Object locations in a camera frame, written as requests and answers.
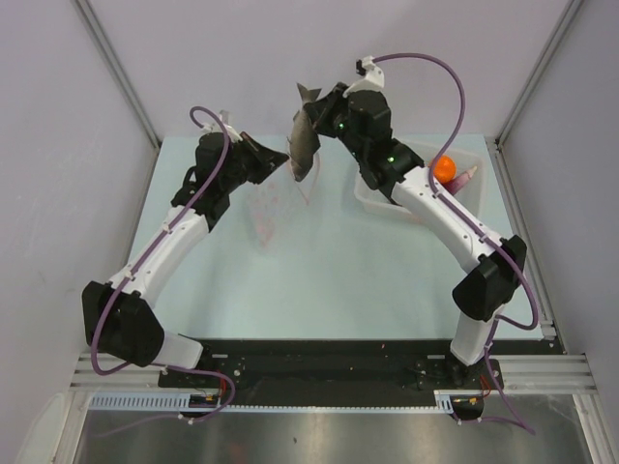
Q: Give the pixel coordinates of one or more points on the aluminium front rail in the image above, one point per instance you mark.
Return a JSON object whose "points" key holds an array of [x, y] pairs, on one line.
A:
{"points": [[137, 389]]}

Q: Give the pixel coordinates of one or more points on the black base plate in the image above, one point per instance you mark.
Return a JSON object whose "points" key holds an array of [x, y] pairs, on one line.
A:
{"points": [[330, 373]]}

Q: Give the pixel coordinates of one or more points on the clear zip top bag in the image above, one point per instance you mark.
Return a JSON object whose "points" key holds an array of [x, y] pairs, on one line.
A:
{"points": [[273, 203]]}

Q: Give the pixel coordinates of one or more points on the left aluminium corner post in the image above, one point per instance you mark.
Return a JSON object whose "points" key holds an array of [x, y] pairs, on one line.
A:
{"points": [[95, 30]]}

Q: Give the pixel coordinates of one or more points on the orange toy tangerine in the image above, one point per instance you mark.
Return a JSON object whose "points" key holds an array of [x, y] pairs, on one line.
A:
{"points": [[445, 169]]}

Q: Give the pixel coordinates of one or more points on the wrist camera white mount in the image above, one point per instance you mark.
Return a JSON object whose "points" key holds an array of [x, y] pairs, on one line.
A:
{"points": [[225, 119], [371, 78]]}

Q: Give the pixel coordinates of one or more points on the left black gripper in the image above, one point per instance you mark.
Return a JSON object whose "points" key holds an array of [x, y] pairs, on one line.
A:
{"points": [[264, 159]]}

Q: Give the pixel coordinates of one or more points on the purple toy eggplant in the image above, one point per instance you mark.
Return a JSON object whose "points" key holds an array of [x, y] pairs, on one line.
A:
{"points": [[460, 181]]}

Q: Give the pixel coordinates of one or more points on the grey toy fish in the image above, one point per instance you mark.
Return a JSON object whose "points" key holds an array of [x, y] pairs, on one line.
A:
{"points": [[303, 141]]}

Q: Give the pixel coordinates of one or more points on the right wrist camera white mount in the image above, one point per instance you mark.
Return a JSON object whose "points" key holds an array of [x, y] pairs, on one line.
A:
{"points": [[371, 78]]}

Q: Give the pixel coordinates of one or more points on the right aluminium side rail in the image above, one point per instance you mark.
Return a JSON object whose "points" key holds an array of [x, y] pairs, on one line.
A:
{"points": [[532, 270]]}

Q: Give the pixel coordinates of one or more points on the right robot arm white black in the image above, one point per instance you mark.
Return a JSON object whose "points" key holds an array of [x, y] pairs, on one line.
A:
{"points": [[361, 121]]}

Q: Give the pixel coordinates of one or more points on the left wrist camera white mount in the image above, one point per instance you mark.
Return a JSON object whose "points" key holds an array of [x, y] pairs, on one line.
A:
{"points": [[225, 119]]}

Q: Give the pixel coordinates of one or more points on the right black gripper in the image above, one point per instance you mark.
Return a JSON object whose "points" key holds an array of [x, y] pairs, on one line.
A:
{"points": [[321, 111]]}

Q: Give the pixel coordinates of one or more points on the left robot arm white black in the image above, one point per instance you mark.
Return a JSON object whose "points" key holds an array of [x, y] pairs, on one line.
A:
{"points": [[119, 317]]}

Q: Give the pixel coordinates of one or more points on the aluminium corner post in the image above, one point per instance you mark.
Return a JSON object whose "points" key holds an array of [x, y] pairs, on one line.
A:
{"points": [[95, 30], [558, 33]]}

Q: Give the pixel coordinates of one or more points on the right aluminium corner post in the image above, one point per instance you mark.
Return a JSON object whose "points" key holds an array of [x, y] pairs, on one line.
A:
{"points": [[558, 33]]}

